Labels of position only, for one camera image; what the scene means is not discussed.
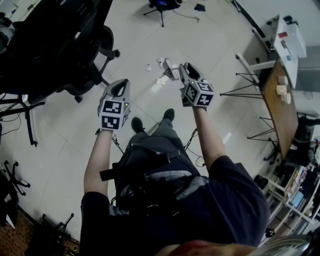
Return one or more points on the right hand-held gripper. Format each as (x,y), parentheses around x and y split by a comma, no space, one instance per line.
(200,95)

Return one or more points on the brown wooden table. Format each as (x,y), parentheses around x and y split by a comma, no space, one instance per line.
(277,110)

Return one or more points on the white desk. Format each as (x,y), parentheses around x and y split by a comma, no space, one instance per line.
(277,50)

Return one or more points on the black mesh office chair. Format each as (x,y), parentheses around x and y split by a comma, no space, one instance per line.
(50,50)

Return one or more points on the small grey device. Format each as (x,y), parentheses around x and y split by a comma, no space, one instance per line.
(283,44)

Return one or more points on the black folded tripod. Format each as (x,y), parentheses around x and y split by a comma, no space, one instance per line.
(62,225)

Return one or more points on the black chest harness pack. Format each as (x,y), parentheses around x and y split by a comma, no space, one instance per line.
(150,190)

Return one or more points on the black metal equipment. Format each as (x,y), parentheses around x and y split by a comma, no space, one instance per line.
(303,140)

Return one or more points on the person's right black shoe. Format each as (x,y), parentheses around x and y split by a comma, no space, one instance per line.
(169,114)

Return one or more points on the person's left black shoe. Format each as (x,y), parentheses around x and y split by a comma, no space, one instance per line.
(137,124)

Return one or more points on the person's face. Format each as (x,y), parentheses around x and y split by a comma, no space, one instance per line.
(205,250)

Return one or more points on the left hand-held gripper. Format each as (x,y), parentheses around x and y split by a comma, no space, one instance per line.
(111,108)

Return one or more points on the person's black shoe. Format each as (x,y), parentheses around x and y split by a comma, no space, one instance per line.
(169,114)
(137,124)

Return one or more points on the black camera on tripod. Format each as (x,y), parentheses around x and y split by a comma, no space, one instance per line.
(162,3)

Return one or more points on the clear water bottle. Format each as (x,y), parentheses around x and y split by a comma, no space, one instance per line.
(289,58)

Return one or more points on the white shelving unit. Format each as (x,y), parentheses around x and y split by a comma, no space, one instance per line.
(295,200)

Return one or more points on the person's right forearm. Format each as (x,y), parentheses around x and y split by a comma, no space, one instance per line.
(207,140)

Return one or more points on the white paper cup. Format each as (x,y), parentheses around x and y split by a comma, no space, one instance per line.
(283,80)
(287,98)
(281,89)

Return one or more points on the person's left forearm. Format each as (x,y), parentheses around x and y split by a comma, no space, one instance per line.
(100,162)

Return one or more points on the person's navy shirt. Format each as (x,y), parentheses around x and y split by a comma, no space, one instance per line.
(225,205)

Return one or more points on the blue cloth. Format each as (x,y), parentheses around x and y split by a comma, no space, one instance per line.
(200,7)

